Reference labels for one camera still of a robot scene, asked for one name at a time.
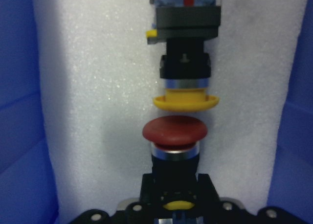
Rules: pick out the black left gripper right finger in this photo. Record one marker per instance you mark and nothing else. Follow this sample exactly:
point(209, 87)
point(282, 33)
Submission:
point(208, 205)

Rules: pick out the white left foam pad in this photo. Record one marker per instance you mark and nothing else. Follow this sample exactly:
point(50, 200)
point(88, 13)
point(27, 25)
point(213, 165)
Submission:
point(99, 76)

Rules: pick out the red mushroom push button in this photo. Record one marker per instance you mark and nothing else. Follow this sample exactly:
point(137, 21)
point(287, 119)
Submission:
point(175, 153)

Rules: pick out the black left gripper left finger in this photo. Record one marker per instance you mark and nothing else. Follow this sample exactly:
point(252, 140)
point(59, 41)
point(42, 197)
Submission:
point(141, 211)

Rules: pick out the blue left plastic bin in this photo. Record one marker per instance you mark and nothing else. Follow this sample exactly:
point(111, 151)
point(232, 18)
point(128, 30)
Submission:
point(28, 192)

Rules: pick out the yellow mushroom push button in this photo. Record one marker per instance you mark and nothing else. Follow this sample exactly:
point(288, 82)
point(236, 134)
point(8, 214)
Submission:
point(185, 68)

